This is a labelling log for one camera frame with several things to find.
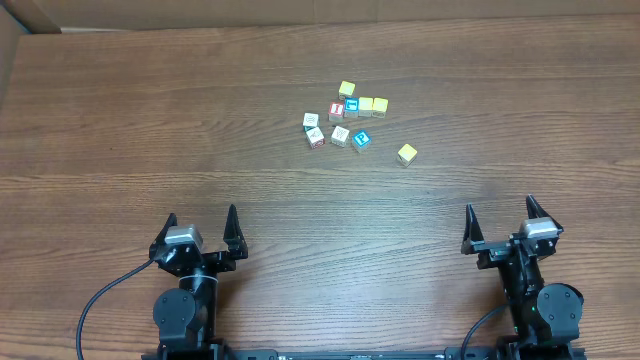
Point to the yellow block middle row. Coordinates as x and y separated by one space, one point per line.
365 106

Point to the red letter I block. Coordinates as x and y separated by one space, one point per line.
336 112

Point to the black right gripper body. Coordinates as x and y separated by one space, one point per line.
503 247

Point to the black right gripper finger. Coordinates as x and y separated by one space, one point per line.
473 237
535 211

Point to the white block red side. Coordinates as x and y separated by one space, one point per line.
315 137

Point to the blue letter P block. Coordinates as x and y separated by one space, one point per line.
361 141

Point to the white block green side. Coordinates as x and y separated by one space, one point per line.
310 121

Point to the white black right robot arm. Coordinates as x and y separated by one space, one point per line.
546 316

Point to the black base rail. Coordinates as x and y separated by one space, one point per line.
450 353

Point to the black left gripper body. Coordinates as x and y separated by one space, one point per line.
205 258

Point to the yellow block far top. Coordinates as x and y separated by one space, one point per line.
346 90

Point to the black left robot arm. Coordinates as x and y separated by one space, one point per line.
186 315

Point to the white letter W block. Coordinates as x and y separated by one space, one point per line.
340 136

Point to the yellow block row end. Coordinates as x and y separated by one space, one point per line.
379 107

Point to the lone yellow block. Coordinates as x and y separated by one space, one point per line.
406 155

